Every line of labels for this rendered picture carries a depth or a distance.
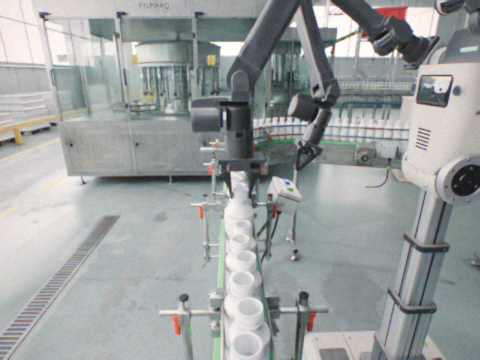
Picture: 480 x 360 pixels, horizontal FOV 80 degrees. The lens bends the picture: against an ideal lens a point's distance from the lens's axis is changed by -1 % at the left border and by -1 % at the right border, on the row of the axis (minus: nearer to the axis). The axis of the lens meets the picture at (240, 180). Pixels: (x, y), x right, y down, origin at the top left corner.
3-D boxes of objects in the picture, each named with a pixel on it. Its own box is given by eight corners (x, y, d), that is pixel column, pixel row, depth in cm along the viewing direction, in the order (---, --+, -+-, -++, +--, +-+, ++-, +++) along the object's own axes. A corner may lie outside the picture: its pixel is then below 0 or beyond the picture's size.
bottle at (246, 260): (266, 331, 56) (269, 259, 50) (240, 346, 53) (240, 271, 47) (248, 311, 61) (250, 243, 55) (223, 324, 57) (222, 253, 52)
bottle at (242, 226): (255, 296, 65) (256, 231, 59) (228, 295, 65) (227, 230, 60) (255, 278, 71) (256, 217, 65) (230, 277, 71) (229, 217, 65)
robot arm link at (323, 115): (337, 111, 86) (330, 108, 91) (317, 103, 84) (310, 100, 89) (327, 133, 88) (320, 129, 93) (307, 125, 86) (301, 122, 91)
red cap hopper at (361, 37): (344, 141, 693) (360, 8, 599) (343, 135, 758) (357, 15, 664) (386, 143, 669) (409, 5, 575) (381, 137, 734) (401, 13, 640)
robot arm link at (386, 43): (417, 33, 97) (404, 41, 102) (394, 16, 95) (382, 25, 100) (409, 55, 95) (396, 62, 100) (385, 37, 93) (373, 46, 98)
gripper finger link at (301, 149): (289, 169, 91) (301, 141, 88) (284, 163, 98) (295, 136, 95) (308, 175, 92) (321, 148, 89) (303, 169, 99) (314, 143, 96)
